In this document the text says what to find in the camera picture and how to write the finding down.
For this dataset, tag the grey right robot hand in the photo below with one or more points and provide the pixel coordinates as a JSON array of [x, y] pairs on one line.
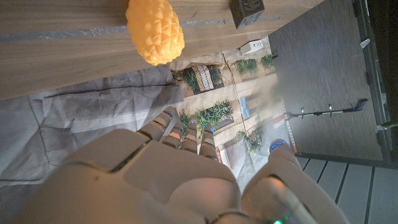
[[149, 180]]

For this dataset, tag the yellow pineapple toy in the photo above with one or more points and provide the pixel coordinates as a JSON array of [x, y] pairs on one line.
[[155, 29]]

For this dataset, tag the dark grey block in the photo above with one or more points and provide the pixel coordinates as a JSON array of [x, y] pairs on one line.
[[247, 12]]

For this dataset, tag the printed fabric backdrop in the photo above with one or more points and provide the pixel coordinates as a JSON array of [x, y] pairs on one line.
[[77, 109]]

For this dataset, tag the white power strip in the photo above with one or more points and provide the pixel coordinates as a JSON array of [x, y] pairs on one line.
[[252, 46]]

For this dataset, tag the black reacher grabber tool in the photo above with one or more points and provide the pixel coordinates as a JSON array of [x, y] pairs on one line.
[[326, 112]]

